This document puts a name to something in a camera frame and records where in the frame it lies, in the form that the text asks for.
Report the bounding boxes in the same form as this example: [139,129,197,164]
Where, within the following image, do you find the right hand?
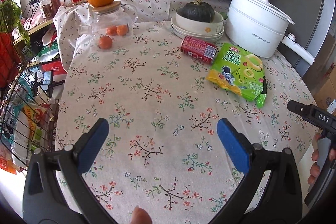
[307,149,336,185]

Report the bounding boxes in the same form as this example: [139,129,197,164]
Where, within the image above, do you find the left hand thumb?
[130,206,153,224]

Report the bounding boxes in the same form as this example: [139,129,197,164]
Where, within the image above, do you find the lower cardboard box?
[313,63,336,115]

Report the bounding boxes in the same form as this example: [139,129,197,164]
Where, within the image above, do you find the green onion rings bag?
[206,43,266,108]

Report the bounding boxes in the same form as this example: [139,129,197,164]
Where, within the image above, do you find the white electric pot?
[225,0,314,65]

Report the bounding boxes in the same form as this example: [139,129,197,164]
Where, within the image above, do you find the grey refrigerator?
[270,0,335,76]

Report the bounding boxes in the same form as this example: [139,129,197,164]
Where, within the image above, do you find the stacked white plates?
[171,16,224,42]

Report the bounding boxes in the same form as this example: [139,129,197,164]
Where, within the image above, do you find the red soda can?
[181,36,218,65]

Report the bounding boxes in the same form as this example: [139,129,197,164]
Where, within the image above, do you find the white ceramic bowl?
[174,7,224,35]

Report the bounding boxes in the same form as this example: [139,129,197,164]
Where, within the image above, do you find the floral tablecloth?
[54,0,317,223]

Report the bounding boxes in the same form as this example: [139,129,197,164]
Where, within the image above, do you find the green kabocha squash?
[179,0,215,23]

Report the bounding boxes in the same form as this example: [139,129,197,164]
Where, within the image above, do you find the small tangerine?
[116,24,129,36]
[106,26,117,36]
[98,35,113,50]

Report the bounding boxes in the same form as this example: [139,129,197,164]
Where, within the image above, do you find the glass teapot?
[78,1,138,38]

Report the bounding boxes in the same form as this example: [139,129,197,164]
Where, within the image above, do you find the green potted plant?
[0,0,31,47]

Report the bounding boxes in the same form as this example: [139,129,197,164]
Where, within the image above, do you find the glass jar dried goods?
[39,0,62,20]

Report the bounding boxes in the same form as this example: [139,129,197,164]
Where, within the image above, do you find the black wire basket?
[1,58,64,171]

